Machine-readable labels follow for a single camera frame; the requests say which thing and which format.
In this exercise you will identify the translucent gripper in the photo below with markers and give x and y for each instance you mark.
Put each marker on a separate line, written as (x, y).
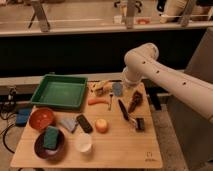
(127, 90)

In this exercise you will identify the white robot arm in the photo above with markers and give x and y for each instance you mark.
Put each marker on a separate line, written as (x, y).
(142, 62)

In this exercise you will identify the white paper cup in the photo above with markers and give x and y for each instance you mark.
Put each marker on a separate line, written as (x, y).
(83, 143)

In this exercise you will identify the dark red grape bunch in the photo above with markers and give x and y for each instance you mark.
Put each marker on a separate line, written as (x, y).
(137, 99)

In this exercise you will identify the black brush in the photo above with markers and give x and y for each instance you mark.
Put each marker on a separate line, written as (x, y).
(138, 123)

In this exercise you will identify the yellow toy object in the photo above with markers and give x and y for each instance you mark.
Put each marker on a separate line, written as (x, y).
(100, 88)

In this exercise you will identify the orange yellow apple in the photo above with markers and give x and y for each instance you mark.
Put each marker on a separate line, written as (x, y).
(101, 125)

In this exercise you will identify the black remote control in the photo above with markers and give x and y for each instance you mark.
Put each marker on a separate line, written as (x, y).
(85, 125)

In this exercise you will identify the grey folded cloth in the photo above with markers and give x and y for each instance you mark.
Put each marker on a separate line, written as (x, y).
(69, 124)

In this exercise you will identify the green plastic tray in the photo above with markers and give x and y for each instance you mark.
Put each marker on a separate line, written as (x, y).
(60, 91)

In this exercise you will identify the red bowl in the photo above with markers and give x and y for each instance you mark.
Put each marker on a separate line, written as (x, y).
(41, 118)

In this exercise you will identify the green sponge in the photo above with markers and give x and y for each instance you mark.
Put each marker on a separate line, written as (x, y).
(50, 138)

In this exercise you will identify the dark purple plate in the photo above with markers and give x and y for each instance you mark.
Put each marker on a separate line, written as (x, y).
(48, 154)

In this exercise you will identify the blue box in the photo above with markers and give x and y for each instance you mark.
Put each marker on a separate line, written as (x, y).
(22, 116)

